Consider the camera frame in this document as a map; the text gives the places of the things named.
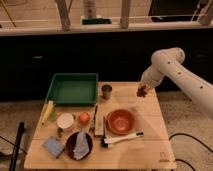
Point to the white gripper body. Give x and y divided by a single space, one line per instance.
147 84

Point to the dark red grape bunch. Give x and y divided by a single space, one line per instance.
141 91

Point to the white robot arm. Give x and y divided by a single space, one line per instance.
168 63

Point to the green plastic tray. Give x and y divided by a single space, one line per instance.
73 89

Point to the small dark metal cup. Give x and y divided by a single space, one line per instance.
106 91

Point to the orange red bowl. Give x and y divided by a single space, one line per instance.
120 121

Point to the wooden block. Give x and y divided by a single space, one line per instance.
99 130

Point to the orange tomato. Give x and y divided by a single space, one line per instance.
84 118

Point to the green object on shelf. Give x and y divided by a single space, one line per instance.
96 21

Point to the white round container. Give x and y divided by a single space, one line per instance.
65 121

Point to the crumpled white cloth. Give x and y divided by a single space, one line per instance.
81 148

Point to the dark brown plate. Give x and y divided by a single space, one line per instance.
71 143

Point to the yellow corn cob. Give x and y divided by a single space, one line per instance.
48 111

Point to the blue sponge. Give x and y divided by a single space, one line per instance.
53 146

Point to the black pole stand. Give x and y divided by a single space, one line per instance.
21 130

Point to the white handled black brush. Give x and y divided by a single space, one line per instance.
105 142

